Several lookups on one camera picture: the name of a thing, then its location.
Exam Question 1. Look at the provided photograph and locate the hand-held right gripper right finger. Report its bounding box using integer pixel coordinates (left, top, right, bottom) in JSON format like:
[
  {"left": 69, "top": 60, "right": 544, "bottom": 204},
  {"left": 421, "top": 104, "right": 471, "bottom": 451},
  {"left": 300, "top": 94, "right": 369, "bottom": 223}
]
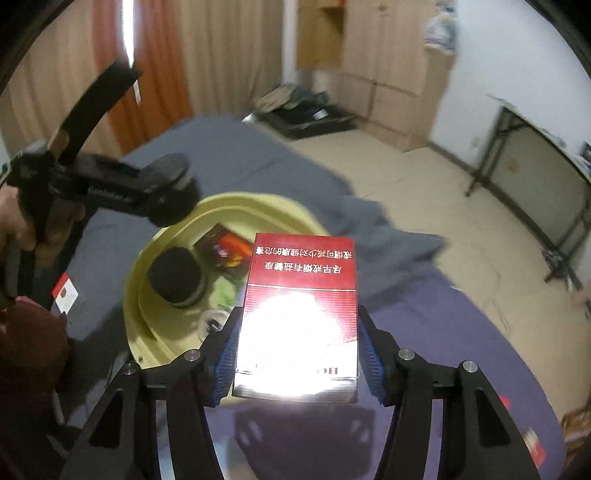
[{"left": 358, "top": 305, "right": 525, "bottom": 480}]

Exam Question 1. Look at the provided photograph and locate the hanging plastic bag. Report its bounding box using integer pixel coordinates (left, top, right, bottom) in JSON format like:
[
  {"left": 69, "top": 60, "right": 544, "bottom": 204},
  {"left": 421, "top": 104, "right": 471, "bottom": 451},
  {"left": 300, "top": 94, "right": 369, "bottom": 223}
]
[{"left": 422, "top": 0, "right": 462, "bottom": 55}]

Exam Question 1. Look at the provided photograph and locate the wooden wardrobe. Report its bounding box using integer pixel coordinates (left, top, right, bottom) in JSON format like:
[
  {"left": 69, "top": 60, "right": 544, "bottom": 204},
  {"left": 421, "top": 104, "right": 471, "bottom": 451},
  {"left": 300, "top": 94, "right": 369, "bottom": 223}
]
[{"left": 295, "top": 0, "right": 456, "bottom": 153}]

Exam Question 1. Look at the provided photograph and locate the large red cigarette pack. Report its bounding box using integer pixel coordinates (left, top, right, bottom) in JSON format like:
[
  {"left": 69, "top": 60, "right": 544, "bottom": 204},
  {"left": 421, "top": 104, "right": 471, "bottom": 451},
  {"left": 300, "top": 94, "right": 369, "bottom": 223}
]
[{"left": 232, "top": 233, "right": 360, "bottom": 403}]

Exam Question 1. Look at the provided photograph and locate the grey blanket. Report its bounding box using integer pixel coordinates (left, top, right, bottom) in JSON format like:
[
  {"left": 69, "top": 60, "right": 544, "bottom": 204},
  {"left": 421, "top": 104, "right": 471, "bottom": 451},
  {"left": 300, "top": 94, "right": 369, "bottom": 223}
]
[{"left": 65, "top": 114, "right": 450, "bottom": 333}]

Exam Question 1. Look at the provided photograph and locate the orange curtain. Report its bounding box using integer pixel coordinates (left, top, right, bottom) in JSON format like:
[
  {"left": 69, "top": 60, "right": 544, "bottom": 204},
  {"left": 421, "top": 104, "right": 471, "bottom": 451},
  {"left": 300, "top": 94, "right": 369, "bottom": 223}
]
[{"left": 92, "top": 0, "right": 195, "bottom": 155}]

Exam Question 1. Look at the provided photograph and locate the dark red cloth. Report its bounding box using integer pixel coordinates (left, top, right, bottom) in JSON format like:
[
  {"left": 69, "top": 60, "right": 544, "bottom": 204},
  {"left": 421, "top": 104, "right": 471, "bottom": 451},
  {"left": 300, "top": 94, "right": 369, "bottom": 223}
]
[{"left": 0, "top": 296, "right": 71, "bottom": 462}]

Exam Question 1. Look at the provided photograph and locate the small silver round object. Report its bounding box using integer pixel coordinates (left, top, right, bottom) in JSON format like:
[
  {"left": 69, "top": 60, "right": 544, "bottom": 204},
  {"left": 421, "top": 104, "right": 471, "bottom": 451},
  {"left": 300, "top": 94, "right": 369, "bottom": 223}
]
[{"left": 198, "top": 310, "right": 230, "bottom": 343}]

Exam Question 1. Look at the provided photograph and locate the black foam sponge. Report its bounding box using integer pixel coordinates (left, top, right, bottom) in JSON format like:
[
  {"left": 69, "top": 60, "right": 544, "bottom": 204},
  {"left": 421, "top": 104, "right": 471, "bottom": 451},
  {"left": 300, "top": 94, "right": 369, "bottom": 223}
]
[
  {"left": 142, "top": 154, "right": 202, "bottom": 227},
  {"left": 148, "top": 248, "right": 209, "bottom": 309}
]

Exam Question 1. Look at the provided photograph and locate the black frame folding table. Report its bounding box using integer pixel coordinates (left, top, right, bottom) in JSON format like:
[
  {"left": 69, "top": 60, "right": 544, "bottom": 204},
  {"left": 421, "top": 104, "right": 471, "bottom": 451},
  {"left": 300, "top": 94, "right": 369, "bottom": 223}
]
[{"left": 464, "top": 93, "right": 591, "bottom": 285}]

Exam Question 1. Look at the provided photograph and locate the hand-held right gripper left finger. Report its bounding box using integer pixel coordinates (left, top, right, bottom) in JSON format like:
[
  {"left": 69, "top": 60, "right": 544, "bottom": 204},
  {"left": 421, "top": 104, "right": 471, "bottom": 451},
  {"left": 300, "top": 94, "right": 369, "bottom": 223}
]
[{"left": 60, "top": 305, "right": 244, "bottom": 480}]

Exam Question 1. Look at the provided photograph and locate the red pack with white stripe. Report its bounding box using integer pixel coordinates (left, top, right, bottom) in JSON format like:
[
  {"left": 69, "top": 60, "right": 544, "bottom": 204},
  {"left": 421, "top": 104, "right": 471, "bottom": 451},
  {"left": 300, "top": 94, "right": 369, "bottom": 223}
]
[{"left": 193, "top": 223, "right": 256, "bottom": 278}]

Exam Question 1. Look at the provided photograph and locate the pale yellow plastic tray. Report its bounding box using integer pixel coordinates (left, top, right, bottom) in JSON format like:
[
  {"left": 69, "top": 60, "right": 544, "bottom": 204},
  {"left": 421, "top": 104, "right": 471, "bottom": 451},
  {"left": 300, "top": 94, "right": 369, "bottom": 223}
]
[{"left": 124, "top": 193, "right": 333, "bottom": 370}]

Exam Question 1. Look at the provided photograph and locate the blue bed sheet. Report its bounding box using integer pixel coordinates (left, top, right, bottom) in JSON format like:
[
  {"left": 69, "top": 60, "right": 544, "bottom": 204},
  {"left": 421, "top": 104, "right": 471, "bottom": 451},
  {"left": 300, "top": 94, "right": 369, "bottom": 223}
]
[{"left": 65, "top": 265, "right": 570, "bottom": 480}]

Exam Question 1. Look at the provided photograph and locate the beige curtain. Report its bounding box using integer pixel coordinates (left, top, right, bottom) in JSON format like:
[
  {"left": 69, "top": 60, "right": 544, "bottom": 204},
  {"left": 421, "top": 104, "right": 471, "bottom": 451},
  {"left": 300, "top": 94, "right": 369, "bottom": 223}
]
[
  {"left": 0, "top": 14, "right": 122, "bottom": 160},
  {"left": 175, "top": 0, "right": 297, "bottom": 116}
]

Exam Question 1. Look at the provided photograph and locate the person's left hand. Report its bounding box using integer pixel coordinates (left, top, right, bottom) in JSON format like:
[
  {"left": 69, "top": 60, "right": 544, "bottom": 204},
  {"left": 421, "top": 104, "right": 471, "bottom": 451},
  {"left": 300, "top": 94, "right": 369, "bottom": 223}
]
[{"left": 0, "top": 188, "right": 87, "bottom": 267}]

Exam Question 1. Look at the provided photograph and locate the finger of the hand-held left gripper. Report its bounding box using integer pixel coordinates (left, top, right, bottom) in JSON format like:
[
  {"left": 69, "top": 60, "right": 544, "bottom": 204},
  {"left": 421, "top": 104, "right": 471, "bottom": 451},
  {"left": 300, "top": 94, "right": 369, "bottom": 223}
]
[
  {"left": 81, "top": 154, "right": 149, "bottom": 217},
  {"left": 58, "top": 60, "right": 141, "bottom": 158}
]

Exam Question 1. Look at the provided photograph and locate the pile of clothes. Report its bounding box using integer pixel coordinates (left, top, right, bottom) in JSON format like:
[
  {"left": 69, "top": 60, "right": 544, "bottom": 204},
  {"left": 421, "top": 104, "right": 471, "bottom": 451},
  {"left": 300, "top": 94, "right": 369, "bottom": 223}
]
[{"left": 252, "top": 83, "right": 357, "bottom": 140}]

